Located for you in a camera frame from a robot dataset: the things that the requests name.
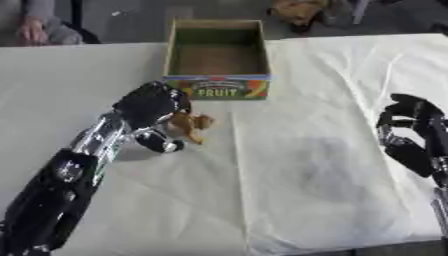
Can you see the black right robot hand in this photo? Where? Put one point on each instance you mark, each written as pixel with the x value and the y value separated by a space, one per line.
pixel 417 133

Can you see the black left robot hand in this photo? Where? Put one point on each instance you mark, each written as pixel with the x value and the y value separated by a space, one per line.
pixel 146 106

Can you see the brown toy animal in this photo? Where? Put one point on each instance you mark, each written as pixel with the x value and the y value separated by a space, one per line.
pixel 191 126

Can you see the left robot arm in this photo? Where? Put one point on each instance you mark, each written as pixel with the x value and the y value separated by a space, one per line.
pixel 64 186

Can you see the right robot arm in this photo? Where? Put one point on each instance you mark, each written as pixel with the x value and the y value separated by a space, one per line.
pixel 441 213

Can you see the open cardboard box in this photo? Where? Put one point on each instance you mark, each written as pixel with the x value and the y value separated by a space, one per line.
pixel 217 56

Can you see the person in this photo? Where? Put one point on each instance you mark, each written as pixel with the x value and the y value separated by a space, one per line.
pixel 41 25

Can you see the brown bag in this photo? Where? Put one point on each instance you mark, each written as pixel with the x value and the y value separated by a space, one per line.
pixel 297 11

